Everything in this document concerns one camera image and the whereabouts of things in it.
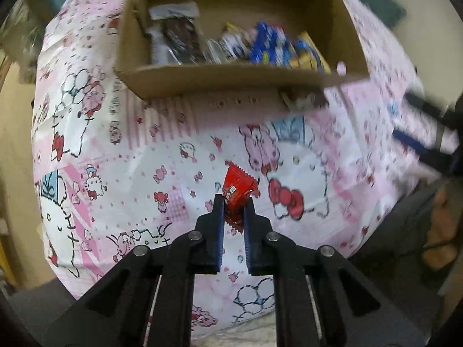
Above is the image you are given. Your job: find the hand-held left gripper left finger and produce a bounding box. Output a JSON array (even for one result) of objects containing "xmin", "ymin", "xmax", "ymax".
[{"xmin": 41, "ymin": 193, "xmax": 227, "ymax": 347}]

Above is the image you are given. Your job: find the dark snack packet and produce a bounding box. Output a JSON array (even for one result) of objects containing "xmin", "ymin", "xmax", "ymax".
[{"xmin": 149, "ymin": 2, "xmax": 205, "ymax": 65}]

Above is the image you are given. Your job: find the yellow blue snack packet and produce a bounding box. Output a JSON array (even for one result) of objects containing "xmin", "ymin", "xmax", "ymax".
[{"xmin": 293, "ymin": 31, "xmax": 331, "ymax": 73}]

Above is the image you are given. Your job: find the small red candy packet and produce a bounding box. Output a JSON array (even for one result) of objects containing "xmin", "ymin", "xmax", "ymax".
[{"xmin": 221, "ymin": 160, "xmax": 262, "ymax": 236}]

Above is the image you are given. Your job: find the person's right hand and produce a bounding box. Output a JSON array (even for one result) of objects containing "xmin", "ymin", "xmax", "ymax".
[{"xmin": 421, "ymin": 182, "xmax": 463, "ymax": 270}]

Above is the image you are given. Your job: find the silver white snack bar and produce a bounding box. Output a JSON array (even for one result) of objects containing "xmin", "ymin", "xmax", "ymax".
[{"xmin": 204, "ymin": 38, "xmax": 227, "ymax": 62}]

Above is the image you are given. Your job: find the brown cardboard box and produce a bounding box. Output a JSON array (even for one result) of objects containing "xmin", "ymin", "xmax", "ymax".
[{"xmin": 115, "ymin": 0, "xmax": 371, "ymax": 101}]

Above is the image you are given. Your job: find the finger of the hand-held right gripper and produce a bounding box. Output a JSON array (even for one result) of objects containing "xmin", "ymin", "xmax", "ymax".
[
  {"xmin": 392, "ymin": 129, "xmax": 453, "ymax": 174},
  {"xmin": 405, "ymin": 92, "xmax": 460, "ymax": 127}
]

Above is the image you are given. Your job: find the brown white snack packet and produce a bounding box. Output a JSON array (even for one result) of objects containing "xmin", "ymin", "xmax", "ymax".
[{"xmin": 221, "ymin": 22, "xmax": 254, "ymax": 60}]

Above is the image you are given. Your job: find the dark grey cloth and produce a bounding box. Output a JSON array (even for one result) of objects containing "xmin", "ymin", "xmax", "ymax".
[{"xmin": 7, "ymin": 184, "xmax": 463, "ymax": 347}]

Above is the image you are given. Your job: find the pink cartoon printed bed sheet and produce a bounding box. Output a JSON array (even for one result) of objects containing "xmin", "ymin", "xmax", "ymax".
[{"xmin": 32, "ymin": 0, "xmax": 449, "ymax": 337}]

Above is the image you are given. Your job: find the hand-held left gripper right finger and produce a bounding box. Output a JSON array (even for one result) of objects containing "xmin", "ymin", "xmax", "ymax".
[{"xmin": 243, "ymin": 197, "xmax": 427, "ymax": 347}]

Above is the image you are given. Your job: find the teal bed cushion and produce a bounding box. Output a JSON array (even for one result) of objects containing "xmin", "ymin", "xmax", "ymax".
[{"xmin": 362, "ymin": 0, "xmax": 407, "ymax": 29}]

